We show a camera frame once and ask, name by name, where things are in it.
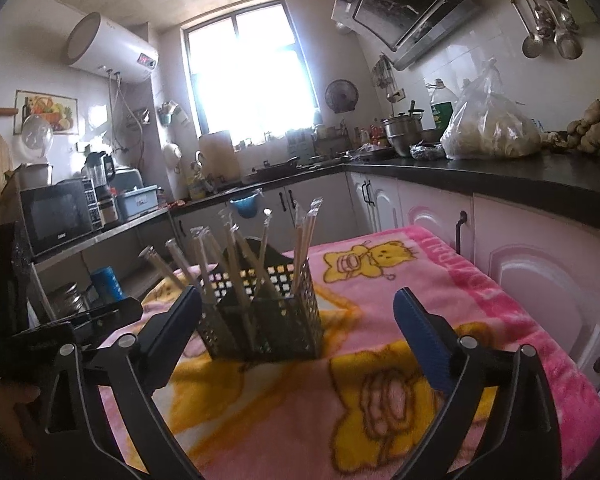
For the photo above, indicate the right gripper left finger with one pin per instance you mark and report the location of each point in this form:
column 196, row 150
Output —
column 78, row 441

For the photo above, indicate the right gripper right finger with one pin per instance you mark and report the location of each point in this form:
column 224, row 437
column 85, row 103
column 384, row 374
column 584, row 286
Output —
column 521, row 439

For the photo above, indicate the dark green utensil basket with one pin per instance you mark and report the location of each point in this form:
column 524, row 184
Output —
column 271, row 329

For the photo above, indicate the chopsticks pair foil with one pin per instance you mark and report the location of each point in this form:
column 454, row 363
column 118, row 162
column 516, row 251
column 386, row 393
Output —
column 299, row 226

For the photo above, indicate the chopsticks pair long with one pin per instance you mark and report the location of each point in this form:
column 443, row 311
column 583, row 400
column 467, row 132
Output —
column 242, row 298

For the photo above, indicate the person left hand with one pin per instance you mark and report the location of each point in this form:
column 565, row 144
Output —
column 13, row 397

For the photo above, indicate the blue cup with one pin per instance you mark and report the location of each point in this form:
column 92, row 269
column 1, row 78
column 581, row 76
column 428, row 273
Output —
column 107, row 285

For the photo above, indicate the black microwave oven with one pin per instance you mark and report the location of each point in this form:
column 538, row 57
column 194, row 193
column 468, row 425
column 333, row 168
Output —
column 59, row 214

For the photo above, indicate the pink cartoon blanket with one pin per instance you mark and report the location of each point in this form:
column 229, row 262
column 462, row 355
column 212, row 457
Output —
column 362, row 406

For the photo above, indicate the grey plastic storage box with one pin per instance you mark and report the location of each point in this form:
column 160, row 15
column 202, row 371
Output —
column 134, row 204

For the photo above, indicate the blender jug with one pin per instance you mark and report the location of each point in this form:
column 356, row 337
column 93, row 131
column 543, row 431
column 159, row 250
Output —
column 99, row 168

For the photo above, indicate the blue hanging bin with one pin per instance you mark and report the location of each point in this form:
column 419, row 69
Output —
column 247, row 207

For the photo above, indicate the white water heater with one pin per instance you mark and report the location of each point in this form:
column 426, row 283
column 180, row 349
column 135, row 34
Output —
column 102, row 47

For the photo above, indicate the clear plastic food bag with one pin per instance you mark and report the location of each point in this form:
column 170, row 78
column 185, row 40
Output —
column 486, row 124

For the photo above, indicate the ginger roots pile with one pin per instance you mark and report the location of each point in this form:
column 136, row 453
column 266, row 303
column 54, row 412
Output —
column 582, row 135

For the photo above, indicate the steel cooking pot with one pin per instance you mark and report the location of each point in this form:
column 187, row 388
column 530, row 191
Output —
column 404, row 130

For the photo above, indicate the green label oil bottle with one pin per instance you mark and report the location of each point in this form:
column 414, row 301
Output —
column 442, row 103

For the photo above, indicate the steel ladle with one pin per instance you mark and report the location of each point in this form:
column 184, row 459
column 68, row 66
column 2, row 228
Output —
column 532, row 46

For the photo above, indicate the black range hood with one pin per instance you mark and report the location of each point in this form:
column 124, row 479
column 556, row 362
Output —
column 404, row 30

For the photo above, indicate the fruit picture frame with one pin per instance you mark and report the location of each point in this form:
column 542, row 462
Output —
column 61, row 112

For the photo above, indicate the small wall fan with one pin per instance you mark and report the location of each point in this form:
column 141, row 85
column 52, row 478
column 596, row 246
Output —
column 341, row 96

